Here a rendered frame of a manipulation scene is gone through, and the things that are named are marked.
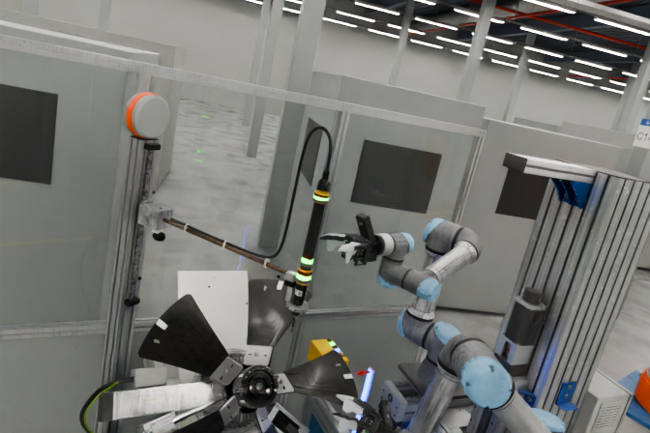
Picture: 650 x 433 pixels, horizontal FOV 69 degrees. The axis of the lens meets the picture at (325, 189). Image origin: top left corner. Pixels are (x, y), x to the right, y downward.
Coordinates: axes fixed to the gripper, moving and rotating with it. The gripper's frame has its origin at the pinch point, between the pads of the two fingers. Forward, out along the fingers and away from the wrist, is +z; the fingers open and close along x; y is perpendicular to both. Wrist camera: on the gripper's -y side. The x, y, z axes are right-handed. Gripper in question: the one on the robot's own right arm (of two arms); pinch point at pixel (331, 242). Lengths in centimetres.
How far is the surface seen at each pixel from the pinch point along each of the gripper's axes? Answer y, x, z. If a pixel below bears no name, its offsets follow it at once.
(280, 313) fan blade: 29.9, 10.9, 4.9
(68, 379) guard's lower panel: 90, 79, 52
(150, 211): 9, 54, 37
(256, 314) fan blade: 32.7, 16.8, 10.2
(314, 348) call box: 60, 27, -28
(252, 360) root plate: 42.4, 6.4, 15.4
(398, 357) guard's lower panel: 98, 49, -116
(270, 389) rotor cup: 45.0, -4.4, 14.8
